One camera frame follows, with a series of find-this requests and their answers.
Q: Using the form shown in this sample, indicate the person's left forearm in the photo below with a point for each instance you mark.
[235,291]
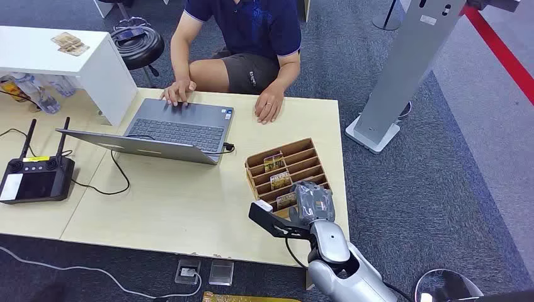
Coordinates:
[283,75]

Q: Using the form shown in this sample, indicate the black remote controller with antennas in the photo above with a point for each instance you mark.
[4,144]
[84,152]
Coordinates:
[35,181]

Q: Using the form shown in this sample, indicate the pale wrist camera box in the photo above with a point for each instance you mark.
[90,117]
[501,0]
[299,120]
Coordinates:
[263,205]

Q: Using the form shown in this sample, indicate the tan card pack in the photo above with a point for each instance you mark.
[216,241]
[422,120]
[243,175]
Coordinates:
[66,39]
[75,50]

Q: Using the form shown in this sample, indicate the person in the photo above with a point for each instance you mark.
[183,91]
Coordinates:
[250,25]

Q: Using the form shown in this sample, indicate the white desk riser shelf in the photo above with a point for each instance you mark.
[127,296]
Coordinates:
[104,75]

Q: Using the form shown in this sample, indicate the shiny round robot cover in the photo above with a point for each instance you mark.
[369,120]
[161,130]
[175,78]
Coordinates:
[446,287]

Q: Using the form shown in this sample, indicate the silver kiosk stand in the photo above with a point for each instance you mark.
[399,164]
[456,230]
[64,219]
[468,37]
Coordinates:
[400,71]

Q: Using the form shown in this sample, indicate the clear plastic water bottle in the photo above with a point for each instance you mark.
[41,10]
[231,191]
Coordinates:
[41,98]
[62,85]

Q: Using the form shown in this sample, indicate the person's right forearm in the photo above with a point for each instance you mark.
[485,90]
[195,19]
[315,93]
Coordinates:
[180,62]

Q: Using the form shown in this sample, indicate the person's left hand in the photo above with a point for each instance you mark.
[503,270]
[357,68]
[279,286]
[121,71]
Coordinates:
[269,106]

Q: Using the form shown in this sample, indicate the golden patterned object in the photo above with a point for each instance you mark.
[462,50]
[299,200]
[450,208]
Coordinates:
[250,298]

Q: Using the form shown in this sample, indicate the wooden slotted card holder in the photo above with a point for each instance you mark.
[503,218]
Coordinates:
[300,160]

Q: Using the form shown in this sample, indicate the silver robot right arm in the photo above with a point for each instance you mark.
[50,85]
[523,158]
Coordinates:
[350,275]

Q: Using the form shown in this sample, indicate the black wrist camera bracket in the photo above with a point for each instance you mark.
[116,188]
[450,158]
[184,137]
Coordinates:
[275,225]

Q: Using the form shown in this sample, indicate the grey laptop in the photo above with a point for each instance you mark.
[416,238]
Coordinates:
[179,129]

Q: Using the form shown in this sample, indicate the pale furniture panel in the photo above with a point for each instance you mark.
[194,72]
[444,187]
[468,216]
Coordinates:
[305,9]

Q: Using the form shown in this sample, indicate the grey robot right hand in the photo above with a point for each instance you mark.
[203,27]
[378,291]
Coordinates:
[313,202]

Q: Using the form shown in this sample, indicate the person's right hand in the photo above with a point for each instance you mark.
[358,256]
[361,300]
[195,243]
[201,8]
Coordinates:
[178,91]

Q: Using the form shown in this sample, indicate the white furniture leg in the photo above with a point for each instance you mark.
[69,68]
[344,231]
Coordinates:
[103,7]

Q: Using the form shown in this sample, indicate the grey floor socket lid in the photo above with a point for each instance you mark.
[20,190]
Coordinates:
[221,272]

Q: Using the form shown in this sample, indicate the open floor socket box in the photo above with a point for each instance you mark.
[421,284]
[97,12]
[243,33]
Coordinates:
[187,271]

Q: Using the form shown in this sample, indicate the black round stool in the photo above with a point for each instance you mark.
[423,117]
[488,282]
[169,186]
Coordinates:
[142,52]

